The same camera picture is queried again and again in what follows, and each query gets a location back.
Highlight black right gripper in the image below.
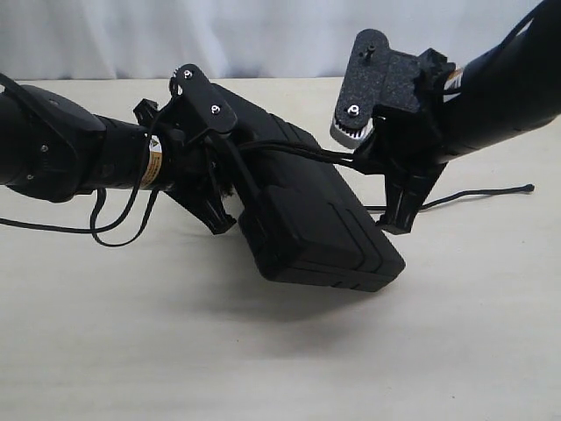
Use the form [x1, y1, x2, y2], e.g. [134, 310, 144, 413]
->
[355, 48, 455, 232]

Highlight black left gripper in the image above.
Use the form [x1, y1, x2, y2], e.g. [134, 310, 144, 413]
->
[133, 98, 232, 235]

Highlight black cord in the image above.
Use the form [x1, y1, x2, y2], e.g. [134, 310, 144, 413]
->
[205, 131, 536, 220]

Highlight black plastic tool case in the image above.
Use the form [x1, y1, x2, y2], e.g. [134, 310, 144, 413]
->
[216, 86, 406, 292]

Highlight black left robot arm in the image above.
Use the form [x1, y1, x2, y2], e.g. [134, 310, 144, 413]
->
[1, 83, 236, 234]

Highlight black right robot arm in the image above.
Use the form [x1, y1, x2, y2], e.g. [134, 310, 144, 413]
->
[337, 1, 560, 234]

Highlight white backdrop curtain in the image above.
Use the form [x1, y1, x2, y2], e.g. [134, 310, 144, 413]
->
[1, 0, 534, 80]

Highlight thin black left cable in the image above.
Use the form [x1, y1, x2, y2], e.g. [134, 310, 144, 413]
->
[0, 74, 185, 246]

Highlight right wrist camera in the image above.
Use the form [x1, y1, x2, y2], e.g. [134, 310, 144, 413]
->
[330, 29, 423, 150]

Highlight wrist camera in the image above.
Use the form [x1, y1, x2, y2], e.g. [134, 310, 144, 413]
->
[330, 29, 423, 150]
[171, 64, 238, 134]

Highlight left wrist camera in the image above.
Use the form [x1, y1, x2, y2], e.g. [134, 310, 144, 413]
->
[171, 64, 238, 134]

